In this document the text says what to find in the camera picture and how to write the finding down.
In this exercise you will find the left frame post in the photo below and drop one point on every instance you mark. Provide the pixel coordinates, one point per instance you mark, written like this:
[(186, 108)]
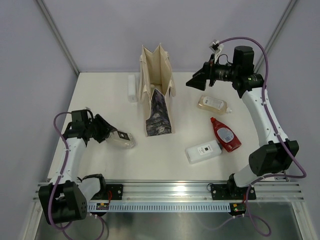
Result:
[(48, 18)]

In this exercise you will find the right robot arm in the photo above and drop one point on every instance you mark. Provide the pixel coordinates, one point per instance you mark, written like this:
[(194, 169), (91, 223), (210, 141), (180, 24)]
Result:
[(276, 151)]

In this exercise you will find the frame post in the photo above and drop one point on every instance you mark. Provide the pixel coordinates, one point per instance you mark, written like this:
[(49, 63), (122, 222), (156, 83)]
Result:
[(48, 18), (277, 31)]

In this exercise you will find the beige canvas tote bag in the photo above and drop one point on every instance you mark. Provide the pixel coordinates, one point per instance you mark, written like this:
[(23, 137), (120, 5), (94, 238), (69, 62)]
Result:
[(156, 91)]

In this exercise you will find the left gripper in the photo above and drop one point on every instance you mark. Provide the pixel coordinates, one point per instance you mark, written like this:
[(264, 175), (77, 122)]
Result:
[(104, 127)]

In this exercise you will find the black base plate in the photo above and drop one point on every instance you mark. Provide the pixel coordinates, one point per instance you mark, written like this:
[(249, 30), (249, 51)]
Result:
[(112, 192), (224, 192)]

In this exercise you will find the right frame post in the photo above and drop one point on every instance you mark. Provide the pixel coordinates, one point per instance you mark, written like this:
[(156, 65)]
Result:
[(277, 31)]

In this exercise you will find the white slotted cable duct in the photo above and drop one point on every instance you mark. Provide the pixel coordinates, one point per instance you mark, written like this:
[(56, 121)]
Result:
[(160, 207)]

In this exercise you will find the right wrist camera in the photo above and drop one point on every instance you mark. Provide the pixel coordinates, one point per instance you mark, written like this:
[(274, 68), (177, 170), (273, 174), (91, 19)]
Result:
[(217, 48)]

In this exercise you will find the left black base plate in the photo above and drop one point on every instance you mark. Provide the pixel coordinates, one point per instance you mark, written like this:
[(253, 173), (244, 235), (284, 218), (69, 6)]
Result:
[(112, 192)]

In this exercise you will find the white bottle behind bag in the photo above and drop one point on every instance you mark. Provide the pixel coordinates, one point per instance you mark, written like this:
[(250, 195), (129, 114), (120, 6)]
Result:
[(132, 89)]

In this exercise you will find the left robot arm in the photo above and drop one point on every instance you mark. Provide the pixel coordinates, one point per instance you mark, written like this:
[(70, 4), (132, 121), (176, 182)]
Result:
[(63, 199)]

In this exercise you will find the white rectangular bottle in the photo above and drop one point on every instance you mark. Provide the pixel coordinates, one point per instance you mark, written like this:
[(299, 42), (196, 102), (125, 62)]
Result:
[(204, 151)]

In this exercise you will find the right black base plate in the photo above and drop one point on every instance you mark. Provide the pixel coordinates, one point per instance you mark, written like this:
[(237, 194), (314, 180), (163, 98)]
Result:
[(224, 192)]

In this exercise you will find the clear square bottle black cap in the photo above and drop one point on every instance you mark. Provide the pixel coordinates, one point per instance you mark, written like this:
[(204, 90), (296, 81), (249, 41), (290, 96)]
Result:
[(121, 139)]

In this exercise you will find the red bottle white label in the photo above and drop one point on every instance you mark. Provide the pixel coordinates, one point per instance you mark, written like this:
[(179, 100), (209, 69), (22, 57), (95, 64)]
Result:
[(226, 137)]

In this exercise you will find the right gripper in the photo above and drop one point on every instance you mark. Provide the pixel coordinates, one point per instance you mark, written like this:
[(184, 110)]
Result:
[(208, 72)]

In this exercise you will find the aluminium mounting rail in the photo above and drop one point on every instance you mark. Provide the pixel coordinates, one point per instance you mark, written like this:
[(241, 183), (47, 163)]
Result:
[(199, 191)]

